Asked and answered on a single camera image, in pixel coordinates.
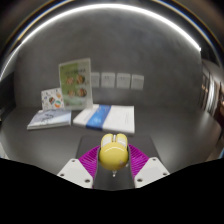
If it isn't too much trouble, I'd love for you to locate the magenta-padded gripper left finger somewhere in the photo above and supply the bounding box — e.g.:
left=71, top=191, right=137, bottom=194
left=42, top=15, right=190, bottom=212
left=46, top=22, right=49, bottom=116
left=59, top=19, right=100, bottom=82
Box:
left=56, top=145, right=102, bottom=190

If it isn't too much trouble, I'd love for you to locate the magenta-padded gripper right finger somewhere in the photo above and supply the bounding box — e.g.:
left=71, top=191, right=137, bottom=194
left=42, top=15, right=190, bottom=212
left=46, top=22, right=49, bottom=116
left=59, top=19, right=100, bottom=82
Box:
left=127, top=143, right=171, bottom=189

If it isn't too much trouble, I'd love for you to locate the yellow computer mouse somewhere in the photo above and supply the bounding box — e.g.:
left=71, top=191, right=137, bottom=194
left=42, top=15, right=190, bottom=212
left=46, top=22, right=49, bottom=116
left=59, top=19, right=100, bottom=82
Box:
left=98, top=132, right=130, bottom=178

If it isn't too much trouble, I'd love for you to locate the black mouse pad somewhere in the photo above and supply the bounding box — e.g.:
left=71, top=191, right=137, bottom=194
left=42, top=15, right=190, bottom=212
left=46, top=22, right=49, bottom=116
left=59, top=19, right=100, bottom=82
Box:
left=75, top=134, right=162, bottom=191

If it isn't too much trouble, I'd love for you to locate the grey-blue cover book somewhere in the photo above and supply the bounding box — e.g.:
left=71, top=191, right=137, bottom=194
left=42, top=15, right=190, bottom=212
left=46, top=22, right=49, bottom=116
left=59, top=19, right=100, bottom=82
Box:
left=26, top=108, right=73, bottom=131

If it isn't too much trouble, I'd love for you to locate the white book with blue band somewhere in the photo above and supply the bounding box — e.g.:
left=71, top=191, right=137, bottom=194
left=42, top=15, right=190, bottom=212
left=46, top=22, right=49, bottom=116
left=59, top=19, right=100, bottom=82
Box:
left=72, top=103, right=136, bottom=135

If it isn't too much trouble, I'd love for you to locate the white sticker sheet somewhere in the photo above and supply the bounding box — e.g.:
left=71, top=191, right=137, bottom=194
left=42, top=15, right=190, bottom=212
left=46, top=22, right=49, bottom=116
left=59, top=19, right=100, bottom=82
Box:
left=40, top=87, right=65, bottom=112

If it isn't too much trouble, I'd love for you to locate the green food menu sheet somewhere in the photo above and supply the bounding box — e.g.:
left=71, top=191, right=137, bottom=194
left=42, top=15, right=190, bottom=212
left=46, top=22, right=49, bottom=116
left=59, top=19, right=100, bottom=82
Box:
left=58, top=57, right=94, bottom=111

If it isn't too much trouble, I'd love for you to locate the white wall socket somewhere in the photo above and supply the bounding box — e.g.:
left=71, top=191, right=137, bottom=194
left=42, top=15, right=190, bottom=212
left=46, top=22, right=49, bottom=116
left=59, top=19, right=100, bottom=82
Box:
left=116, top=72, right=132, bottom=90
left=131, top=74, right=145, bottom=91
left=100, top=72, right=116, bottom=89
left=90, top=72, right=101, bottom=89

